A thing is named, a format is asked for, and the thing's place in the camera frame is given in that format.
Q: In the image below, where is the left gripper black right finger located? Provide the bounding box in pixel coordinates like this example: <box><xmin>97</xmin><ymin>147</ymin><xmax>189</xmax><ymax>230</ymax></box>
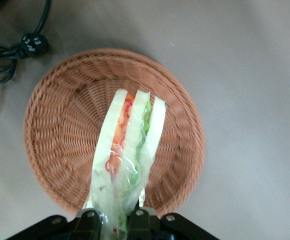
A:
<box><xmin>127</xmin><ymin>207</ymin><xmax>220</xmax><ymax>240</ymax></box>

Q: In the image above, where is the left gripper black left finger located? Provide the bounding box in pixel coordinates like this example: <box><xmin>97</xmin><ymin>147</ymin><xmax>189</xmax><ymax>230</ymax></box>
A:
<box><xmin>7</xmin><ymin>209</ymin><xmax>105</xmax><ymax>240</ymax></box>

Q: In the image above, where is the triangle sandwich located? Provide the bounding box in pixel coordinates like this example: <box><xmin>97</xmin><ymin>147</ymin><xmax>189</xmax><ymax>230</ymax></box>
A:
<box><xmin>82</xmin><ymin>88</ymin><xmax>167</xmax><ymax>240</ymax></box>

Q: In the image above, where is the round brown wicker basket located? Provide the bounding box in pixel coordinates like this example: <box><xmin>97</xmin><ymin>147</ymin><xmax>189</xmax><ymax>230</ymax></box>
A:
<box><xmin>23</xmin><ymin>47</ymin><xmax>207</xmax><ymax>218</ymax></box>

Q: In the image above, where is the black power cable with plug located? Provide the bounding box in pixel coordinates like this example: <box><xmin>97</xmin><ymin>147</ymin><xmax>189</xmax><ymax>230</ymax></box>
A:
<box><xmin>0</xmin><ymin>0</ymin><xmax>53</xmax><ymax>120</ymax></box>

